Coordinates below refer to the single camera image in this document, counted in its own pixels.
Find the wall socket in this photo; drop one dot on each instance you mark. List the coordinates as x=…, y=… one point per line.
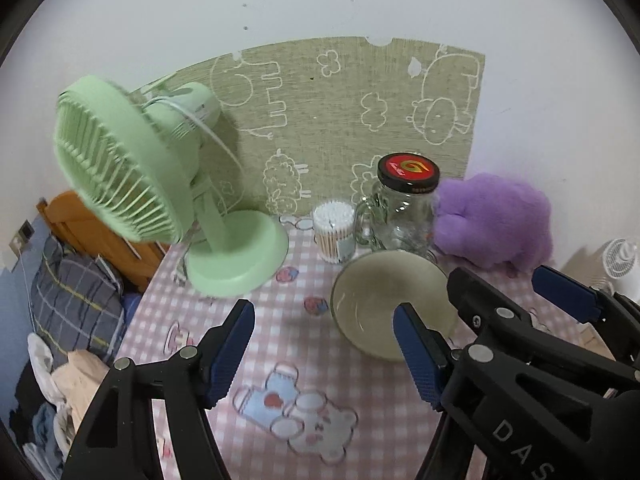
x=22, y=235

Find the cotton swab container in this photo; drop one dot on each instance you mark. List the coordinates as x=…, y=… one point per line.
x=332, y=235

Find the blue bed sheet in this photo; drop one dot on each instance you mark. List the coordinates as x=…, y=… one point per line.
x=131, y=310

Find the blue-grey clothes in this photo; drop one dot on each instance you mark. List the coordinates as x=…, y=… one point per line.
x=45, y=425

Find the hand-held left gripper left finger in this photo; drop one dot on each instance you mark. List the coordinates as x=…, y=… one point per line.
x=230, y=355

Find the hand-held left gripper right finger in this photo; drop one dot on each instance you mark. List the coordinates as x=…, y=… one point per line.
x=415, y=355

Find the purple plush toy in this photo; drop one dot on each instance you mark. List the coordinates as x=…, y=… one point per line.
x=490, y=225

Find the wooden bed headboard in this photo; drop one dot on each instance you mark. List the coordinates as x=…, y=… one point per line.
x=100, y=240

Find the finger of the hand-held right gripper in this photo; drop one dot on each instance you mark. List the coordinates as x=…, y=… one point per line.
x=565, y=290
x=485, y=310

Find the green desk fan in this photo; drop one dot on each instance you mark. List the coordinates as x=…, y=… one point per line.
x=235, y=265

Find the beige printed wall mat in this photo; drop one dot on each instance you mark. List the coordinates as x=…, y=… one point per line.
x=325, y=135

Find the white fan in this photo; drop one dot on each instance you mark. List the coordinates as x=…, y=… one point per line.
x=622, y=260

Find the small floral ceramic bowl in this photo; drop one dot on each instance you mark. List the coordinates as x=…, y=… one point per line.
x=370, y=300

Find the grey plaid pillow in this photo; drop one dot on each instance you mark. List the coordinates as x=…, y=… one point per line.
x=70, y=300

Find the cream printed cloth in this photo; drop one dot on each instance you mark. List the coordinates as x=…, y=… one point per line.
x=80, y=380

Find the glass jar with black lid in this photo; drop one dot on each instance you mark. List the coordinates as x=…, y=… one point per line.
x=405, y=220

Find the white plastic bag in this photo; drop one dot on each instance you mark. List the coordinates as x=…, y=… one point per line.
x=42, y=365

